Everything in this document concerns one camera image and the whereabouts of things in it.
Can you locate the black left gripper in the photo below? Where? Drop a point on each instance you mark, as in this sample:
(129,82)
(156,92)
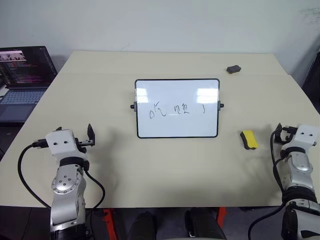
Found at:
(86,143)

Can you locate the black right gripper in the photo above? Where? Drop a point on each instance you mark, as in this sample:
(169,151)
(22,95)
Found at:
(288,133)

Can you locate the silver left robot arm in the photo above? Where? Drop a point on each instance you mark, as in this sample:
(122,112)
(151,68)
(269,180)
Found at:
(66,182)

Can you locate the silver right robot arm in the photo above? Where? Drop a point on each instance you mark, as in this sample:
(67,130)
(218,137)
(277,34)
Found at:
(300,163)

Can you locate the yellow and black eraser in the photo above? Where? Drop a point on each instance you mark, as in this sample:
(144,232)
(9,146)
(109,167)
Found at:
(249,139)

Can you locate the small dark grey object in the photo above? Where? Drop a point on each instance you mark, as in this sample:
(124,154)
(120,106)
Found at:
(233,69)

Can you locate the open grey laptop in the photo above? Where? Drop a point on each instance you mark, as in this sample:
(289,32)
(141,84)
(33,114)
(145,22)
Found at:
(22,82)

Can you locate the small black-framed whiteboard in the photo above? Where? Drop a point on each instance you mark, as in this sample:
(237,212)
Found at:
(176,110)

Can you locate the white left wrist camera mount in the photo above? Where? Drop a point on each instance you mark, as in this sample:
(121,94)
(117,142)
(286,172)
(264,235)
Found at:
(61,142)

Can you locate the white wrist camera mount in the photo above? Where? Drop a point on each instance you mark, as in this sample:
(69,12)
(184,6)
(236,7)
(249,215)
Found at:
(303,136)
(61,142)

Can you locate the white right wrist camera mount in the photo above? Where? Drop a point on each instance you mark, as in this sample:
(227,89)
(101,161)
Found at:
(303,136)

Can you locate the red frame bar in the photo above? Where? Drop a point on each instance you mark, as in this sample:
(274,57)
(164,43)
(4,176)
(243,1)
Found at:
(108,222)
(222,216)

